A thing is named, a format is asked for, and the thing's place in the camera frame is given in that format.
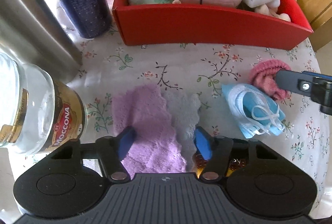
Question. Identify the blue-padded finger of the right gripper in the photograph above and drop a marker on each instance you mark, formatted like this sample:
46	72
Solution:
317	75

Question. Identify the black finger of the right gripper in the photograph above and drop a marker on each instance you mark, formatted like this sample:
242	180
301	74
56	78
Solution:
295	82

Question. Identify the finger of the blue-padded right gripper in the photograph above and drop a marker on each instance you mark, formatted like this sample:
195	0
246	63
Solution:
216	152

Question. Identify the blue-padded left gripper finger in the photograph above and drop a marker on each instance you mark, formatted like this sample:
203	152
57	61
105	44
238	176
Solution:
111	151

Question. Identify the pink knitted sock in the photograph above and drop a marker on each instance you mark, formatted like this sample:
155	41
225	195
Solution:
262	76

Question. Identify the purple fluffy cloth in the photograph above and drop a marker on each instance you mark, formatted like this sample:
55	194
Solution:
155	148

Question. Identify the grey fluffy cloth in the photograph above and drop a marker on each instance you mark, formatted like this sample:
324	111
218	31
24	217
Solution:
184	110

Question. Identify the blue face masks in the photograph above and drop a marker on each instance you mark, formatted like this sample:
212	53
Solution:
255	112

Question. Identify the beige teddy bear plush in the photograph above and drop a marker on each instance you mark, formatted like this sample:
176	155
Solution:
270	9

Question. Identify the glass Moccona coffee jar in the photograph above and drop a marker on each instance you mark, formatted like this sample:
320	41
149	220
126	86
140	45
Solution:
38	113

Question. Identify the floral tablecloth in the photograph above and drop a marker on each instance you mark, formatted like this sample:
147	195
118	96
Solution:
110	68

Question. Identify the red cardboard box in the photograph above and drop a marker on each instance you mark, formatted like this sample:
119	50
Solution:
188	23

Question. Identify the stainless steel thermos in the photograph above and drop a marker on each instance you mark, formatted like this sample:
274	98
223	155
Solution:
30	33

